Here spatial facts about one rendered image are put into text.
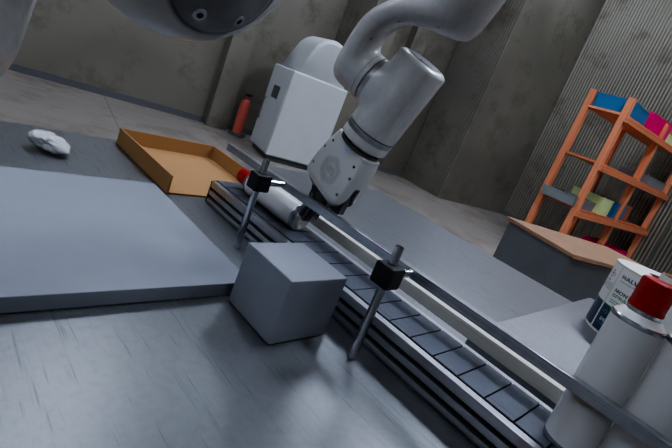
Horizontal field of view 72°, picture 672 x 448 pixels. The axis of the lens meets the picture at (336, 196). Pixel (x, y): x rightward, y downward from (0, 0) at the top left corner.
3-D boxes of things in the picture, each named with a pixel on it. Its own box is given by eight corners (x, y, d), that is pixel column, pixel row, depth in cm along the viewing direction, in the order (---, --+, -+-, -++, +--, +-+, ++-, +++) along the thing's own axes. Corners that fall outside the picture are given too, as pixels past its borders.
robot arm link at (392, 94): (339, 110, 71) (383, 149, 69) (391, 36, 65) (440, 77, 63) (360, 108, 78) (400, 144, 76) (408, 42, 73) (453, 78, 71)
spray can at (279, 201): (316, 206, 84) (256, 165, 98) (295, 203, 81) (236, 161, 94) (306, 231, 86) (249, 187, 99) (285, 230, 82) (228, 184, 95)
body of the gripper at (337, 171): (334, 116, 74) (298, 167, 79) (367, 157, 69) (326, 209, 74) (363, 125, 80) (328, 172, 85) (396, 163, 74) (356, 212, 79)
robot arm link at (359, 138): (341, 106, 73) (330, 121, 74) (370, 142, 68) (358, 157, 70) (373, 117, 79) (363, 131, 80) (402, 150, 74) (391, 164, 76)
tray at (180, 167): (268, 203, 110) (274, 188, 109) (166, 193, 91) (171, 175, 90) (210, 159, 130) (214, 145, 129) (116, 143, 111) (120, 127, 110)
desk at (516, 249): (634, 356, 375) (678, 283, 360) (527, 340, 320) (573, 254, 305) (571, 310, 433) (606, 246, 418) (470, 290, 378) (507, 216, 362)
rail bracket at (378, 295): (386, 357, 63) (434, 252, 60) (351, 367, 58) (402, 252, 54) (369, 342, 66) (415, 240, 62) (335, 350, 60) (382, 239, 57)
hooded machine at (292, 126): (264, 160, 554) (310, 28, 518) (245, 143, 611) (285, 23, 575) (319, 174, 600) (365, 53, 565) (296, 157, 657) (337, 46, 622)
